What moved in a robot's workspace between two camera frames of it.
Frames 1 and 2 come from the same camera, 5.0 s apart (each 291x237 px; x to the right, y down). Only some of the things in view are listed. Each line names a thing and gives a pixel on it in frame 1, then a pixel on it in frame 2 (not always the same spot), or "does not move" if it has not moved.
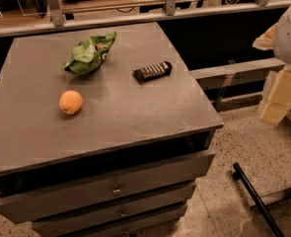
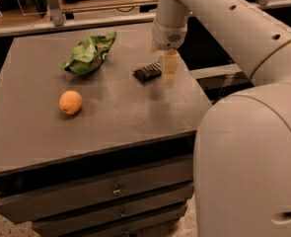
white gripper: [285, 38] → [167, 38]
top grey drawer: [105, 190] does not move
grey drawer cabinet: [97, 132] does not move
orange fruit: [70, 102] does not move
